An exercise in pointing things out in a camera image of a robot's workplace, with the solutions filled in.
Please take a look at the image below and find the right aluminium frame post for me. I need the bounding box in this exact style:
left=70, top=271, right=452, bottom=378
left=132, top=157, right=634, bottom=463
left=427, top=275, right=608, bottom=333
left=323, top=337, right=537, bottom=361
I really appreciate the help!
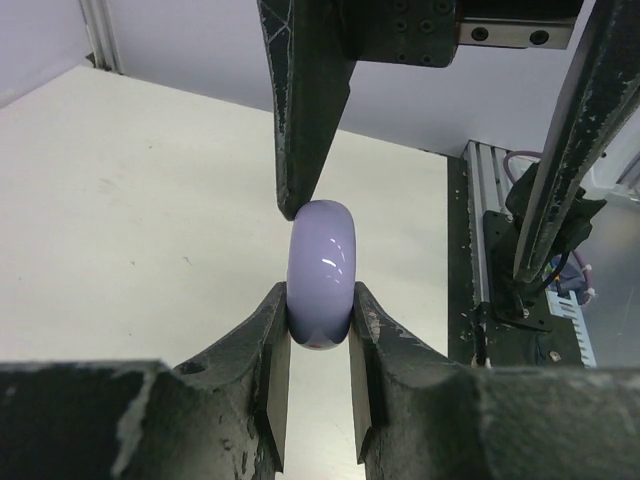
left=79, top=0, right=122, bottom=74

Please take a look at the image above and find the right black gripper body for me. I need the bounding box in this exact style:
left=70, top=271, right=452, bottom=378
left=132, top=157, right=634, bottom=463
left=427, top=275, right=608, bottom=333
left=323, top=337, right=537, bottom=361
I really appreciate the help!
left=339, top=0, right=583, bottom=67

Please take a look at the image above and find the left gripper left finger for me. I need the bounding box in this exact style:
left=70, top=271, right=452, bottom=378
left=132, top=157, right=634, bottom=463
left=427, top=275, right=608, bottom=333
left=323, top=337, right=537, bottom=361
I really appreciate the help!
left=174, top=282, right=291, bottom=473

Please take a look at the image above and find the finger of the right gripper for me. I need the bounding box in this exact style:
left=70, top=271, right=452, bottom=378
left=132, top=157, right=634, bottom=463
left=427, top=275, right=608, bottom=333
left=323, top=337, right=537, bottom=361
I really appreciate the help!
left=257, top=0, right=355, bottom=221
left=513, top=0, right=639, bottom=283

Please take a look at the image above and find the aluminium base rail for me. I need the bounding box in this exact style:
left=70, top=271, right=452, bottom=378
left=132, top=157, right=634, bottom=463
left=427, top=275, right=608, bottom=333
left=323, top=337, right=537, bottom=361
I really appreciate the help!
left=462, top=140, right=516, bottom=306

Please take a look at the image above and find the purple earbud charging case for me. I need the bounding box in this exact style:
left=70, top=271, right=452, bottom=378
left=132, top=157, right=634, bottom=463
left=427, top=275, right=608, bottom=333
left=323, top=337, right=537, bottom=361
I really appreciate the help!
left=286, top=200, right=357, bottom=350

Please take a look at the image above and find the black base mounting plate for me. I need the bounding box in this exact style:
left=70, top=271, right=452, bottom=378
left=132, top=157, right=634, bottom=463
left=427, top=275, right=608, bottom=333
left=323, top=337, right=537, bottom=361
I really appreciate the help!
left=446, top=157, right=586, bottom=368

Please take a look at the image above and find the white slotted cable duct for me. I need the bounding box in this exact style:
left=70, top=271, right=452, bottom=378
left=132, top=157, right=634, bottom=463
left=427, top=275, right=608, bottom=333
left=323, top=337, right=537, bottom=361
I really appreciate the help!
left=546, top=289, right=597, bottom=368

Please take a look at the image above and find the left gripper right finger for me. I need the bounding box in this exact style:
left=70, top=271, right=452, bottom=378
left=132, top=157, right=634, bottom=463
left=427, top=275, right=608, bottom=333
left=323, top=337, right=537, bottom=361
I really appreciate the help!
left=348, top=282, right=461, bottom=465

